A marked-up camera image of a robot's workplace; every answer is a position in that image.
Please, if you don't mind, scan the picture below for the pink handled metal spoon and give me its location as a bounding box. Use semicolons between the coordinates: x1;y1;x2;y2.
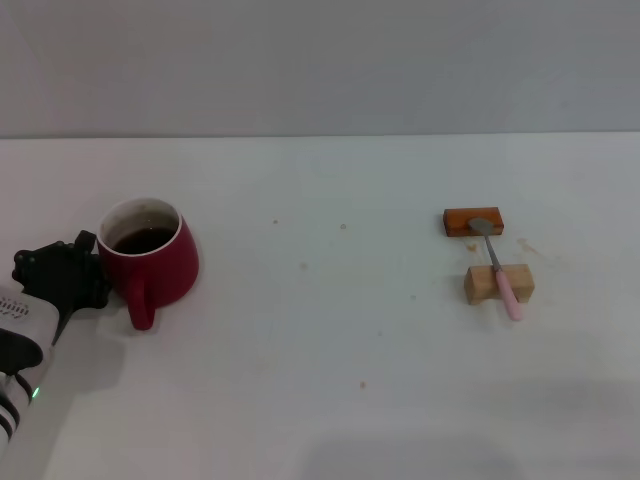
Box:
467;217;525;322

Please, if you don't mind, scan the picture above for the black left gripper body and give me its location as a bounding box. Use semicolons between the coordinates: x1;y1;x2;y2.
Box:
12;241;113;347

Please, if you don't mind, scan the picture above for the light wooden notched block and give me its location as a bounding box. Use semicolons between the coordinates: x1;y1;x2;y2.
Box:
463;263;535;306

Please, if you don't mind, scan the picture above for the red ceramic cup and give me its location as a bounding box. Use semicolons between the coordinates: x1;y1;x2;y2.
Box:
95;197;201;331

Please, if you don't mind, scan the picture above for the orange brown wooden block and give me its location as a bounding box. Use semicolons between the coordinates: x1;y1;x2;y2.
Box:
443;207;504;238

